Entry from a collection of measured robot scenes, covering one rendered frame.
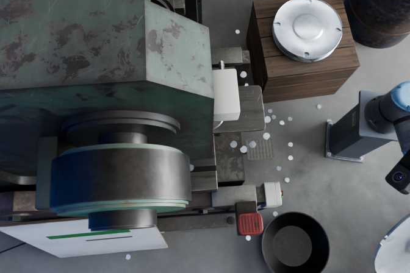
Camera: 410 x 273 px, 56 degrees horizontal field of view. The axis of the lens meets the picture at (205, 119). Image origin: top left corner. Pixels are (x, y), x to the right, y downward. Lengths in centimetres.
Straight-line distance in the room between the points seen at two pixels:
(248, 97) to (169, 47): 74
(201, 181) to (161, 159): 70
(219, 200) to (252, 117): 28
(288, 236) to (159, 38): 156
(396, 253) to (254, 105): 52
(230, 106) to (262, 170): 136
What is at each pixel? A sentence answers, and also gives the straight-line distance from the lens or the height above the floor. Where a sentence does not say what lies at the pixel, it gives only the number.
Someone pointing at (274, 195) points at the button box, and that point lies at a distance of 126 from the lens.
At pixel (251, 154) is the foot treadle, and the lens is 175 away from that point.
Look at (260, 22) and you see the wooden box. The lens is 177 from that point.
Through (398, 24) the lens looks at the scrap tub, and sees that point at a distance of 206.
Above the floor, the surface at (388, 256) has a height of 93.
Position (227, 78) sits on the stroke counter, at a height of 134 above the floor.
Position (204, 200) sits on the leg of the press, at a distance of 125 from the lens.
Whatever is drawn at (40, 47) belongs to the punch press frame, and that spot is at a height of 150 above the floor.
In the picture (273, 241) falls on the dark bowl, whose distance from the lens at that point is 188.
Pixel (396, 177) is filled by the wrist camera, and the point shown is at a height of 113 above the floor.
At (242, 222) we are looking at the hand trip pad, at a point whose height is 76.
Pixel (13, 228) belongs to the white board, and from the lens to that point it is 145.
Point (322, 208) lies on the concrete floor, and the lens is 194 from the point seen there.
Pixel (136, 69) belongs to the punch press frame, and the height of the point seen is 150.
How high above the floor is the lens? 186
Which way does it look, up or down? 73 degrees down
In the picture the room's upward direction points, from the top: 2 degrees counter-clockwise
